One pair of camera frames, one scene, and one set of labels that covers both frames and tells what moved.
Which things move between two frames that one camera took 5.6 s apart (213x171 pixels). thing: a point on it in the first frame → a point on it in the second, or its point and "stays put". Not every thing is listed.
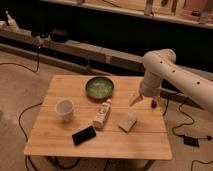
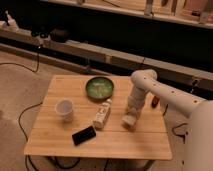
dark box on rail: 59,35 stays put
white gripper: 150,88 → 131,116
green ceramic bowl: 100,87 stays put
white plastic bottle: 102,114 stays put
